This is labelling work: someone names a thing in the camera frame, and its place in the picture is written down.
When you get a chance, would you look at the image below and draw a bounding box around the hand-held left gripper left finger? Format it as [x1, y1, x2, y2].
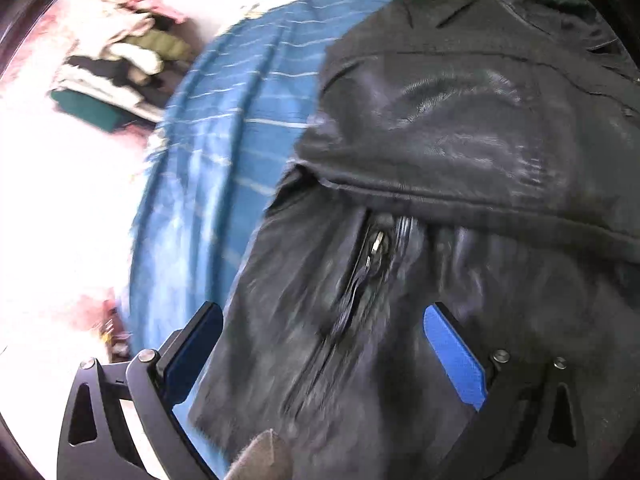
[56, 301, 224, 480]

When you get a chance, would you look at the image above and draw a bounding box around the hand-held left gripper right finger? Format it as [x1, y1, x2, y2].
[423, 302, 587, 480]

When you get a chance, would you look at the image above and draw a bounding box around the black leather jacket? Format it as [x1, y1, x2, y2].
[187, 0, 640, 480]

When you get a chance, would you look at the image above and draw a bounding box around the pile of folded clothes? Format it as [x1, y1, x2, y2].
[50, 0, 193, 133]

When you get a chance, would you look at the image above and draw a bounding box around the grey cloth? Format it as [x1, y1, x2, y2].
[223, 428, 296, 480]

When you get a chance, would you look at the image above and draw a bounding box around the blue striped garment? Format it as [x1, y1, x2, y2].
[129, 0, 396, 466]

